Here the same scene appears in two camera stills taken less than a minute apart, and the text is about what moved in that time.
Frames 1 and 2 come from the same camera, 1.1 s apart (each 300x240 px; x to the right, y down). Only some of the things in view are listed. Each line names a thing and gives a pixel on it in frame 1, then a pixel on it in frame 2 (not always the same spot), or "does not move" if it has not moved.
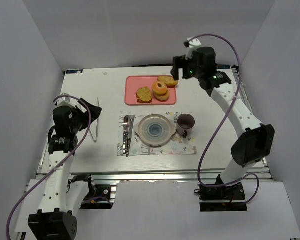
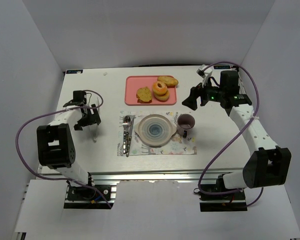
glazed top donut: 158,90 does not move
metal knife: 131,118 does not move
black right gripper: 181,64 to 197,94
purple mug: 185,124 does not move
